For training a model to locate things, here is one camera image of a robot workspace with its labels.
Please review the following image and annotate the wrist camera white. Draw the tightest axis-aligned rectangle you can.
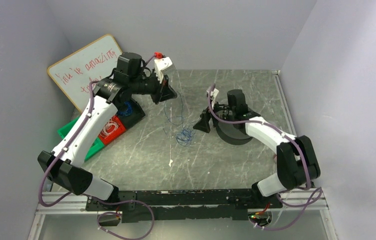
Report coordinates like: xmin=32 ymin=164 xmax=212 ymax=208
xmin=207 ymin=88 xmax=219 ymax=106
xmin=154 ymin=52 xmax=176 ymax=83

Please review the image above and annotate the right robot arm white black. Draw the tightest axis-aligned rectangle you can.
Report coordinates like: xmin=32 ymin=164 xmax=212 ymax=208
xmin=193 ymin=86 xmax=320 ymax=197

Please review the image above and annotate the blue cable in bin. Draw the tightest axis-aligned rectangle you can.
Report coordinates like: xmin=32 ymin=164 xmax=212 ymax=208
xmin=121 ymin=101 xmax=135 ymax=117

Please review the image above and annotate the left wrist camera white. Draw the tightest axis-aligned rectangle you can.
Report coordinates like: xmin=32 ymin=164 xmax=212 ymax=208
xmin=154 ymin=52 xmax=176 ymax=83

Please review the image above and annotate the blue cable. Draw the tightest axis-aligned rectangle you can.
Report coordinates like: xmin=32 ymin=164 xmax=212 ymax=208
xmin=163 ymin=91 xmax=198 ymax=148
xmin=121 ymin=101 xmax=135 ymax=117

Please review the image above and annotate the whiteboard with red writing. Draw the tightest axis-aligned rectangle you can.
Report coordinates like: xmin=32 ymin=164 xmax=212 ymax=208
xmin=47 ymin=34 xmax=122 ymax=112

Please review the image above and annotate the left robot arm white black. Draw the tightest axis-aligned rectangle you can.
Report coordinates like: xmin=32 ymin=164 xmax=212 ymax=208
xmin=38 ymin=52 xmax=177 ymax=206

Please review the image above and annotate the white cable coil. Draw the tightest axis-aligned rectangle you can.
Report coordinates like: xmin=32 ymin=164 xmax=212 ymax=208
xmin=101 ymin=119 xmax=120 ymax=137

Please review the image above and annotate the green bin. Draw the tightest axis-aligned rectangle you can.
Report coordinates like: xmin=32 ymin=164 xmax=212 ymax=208
xmin=57 ymin=115 xmax=106 ymax=163

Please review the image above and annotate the black bin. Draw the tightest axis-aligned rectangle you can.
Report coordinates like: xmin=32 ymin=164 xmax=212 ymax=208
xmin=117 ymin=98 xmax=146 ymax=130

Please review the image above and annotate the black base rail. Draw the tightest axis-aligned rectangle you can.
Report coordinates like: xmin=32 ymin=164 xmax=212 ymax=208
xmin=86 ymin=186 xmax=282 ymax=223

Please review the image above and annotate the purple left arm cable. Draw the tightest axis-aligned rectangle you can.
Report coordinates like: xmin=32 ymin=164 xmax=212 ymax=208
xmin=38 ymin=54 xmax=157 ymax=240

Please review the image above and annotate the black spool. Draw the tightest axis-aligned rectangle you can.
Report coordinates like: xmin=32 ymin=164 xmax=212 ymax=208
xmin=216 ymin=109 xmax=260 ymax=146

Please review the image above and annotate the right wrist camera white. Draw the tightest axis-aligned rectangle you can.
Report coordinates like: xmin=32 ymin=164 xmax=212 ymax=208
xmin=207 ymin=88 xmax=219 ymax=106

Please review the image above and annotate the red bin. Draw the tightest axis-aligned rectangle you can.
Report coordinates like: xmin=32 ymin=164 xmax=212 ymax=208
xmin=99 ymin=116 xmax=127 ymax=146

